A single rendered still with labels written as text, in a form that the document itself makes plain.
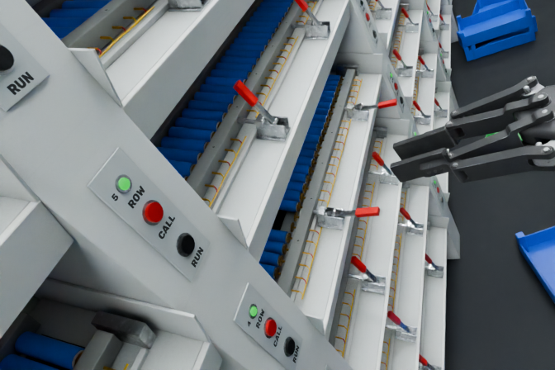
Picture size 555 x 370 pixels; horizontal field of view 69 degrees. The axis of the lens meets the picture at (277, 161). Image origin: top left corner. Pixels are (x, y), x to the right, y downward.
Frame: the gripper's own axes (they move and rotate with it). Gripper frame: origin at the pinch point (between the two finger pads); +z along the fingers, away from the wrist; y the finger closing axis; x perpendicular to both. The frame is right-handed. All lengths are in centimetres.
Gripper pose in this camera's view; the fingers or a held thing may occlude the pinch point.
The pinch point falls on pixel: (421, 155)
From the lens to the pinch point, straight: 54.0
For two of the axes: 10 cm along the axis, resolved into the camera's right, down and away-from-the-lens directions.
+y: -2.8, 7.0, -6.6
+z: -7.4, 2.8, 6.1
